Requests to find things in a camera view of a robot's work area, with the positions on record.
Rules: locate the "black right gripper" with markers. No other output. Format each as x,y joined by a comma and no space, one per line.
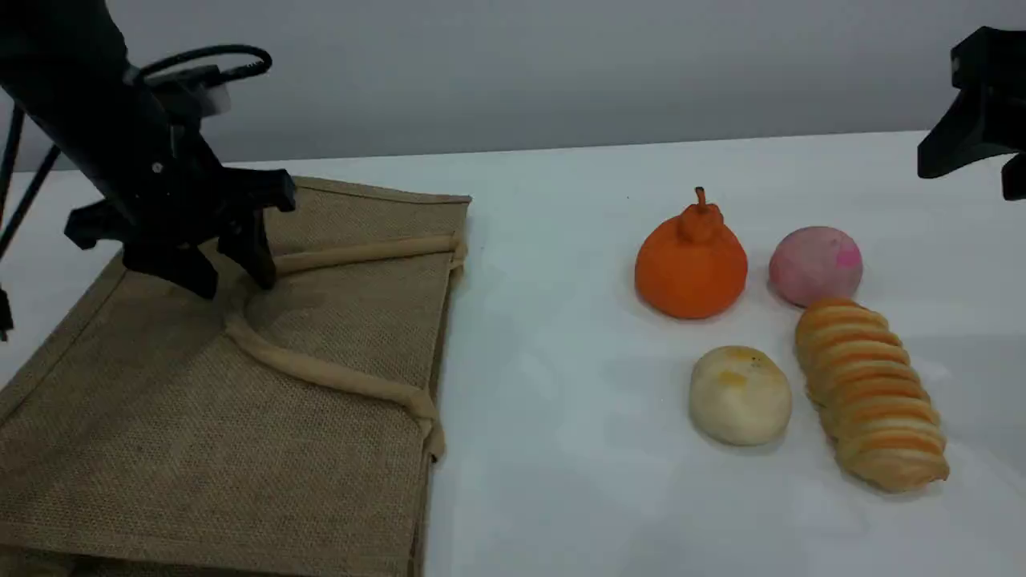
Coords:
998,80

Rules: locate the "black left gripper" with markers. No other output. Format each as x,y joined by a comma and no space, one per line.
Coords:
168,192

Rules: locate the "brown burlap tote bag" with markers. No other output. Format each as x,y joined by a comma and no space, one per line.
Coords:
240,417

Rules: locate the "orange toy fruit with stem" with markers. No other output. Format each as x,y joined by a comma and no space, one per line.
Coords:
689,268

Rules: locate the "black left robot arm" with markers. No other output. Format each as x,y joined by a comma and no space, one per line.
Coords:
56,72

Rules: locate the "pink round toy ball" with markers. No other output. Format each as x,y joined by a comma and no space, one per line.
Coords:
813,266

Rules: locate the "striped orange toy bread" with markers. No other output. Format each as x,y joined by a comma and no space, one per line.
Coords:
870,393

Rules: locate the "cream round toy bun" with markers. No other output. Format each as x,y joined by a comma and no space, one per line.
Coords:
739,397

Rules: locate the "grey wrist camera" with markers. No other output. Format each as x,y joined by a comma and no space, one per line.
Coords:
196,90

